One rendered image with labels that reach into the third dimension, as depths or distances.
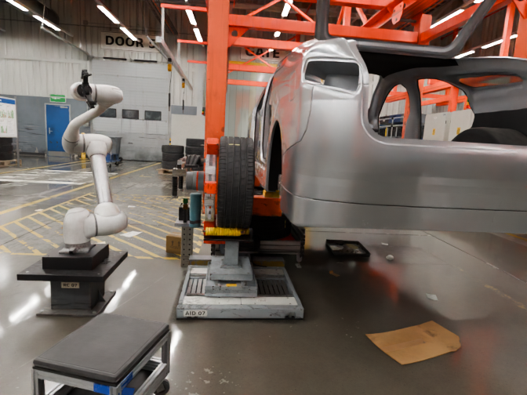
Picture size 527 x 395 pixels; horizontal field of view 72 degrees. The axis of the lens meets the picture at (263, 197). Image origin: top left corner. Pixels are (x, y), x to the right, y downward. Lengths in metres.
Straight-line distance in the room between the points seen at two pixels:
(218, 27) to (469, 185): 2.17
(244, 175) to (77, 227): 1.11
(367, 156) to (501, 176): 0.62
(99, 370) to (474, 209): 1.71
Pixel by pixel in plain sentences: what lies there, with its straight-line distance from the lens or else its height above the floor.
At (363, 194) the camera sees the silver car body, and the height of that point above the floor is 0.95.
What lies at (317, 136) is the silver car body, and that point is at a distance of 1.68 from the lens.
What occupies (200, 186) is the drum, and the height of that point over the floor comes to 0.82.
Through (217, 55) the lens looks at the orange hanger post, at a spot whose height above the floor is 1.81.
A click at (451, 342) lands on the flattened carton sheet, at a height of 0.02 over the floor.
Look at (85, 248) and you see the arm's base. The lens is 2.63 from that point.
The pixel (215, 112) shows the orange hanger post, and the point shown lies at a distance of 3.03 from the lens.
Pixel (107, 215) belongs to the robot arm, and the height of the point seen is 0.61.
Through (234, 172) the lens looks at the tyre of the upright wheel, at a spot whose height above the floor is 0.96.
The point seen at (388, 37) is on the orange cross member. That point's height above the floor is 2.64.
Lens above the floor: 1.17
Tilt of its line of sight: 9 degrees down
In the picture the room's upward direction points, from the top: 3 degrees clockwise
